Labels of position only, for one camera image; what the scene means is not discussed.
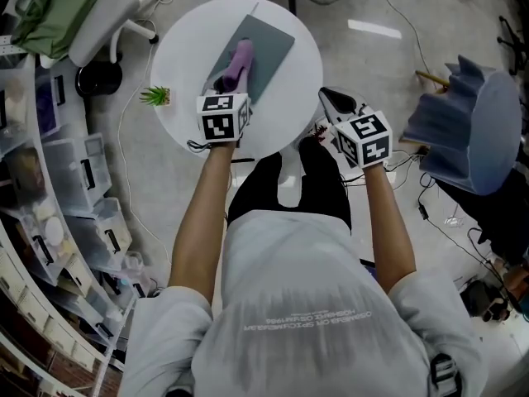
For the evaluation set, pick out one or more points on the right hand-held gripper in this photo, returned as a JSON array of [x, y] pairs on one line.
[[365, 139]]

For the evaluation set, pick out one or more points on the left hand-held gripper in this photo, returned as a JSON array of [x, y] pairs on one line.
[[219, 118]]

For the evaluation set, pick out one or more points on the purple cloth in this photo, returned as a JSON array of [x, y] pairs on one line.
[[241, 58]]

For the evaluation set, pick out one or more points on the grey notebook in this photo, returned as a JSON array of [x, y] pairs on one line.
[[268, 52]]

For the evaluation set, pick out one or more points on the person's right forearm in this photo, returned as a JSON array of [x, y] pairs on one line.
[[390, 230]]

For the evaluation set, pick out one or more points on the person's left forearm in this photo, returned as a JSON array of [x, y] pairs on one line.
[[202, 217]]

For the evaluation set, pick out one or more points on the small potted green plant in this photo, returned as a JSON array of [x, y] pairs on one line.
[[156, 96]]

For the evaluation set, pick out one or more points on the person's black trousers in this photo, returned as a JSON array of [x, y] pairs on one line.
[[322, 180]]

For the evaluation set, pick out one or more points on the wooden stick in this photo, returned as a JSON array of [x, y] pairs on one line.
[[432, 77]]

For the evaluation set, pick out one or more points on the black round bin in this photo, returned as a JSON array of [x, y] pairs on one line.
[[99, 79]]

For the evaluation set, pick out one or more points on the white office chair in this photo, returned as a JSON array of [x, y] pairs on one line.
[[103, 19]]

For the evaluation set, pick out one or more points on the clear plastic storage box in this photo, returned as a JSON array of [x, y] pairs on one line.
[[76, 176], [101, 238], [25, 176], [49, 101]]

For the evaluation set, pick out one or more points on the black chair base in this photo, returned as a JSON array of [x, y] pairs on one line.
[[514, 44]]

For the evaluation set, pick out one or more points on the green jacket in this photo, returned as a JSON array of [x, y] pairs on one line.
[[53, 11]]

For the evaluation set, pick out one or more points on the person's white t-shirt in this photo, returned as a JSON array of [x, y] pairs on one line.
[[306, 304]]

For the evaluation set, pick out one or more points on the white shelf rack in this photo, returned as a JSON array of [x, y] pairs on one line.
[[25, 288]]

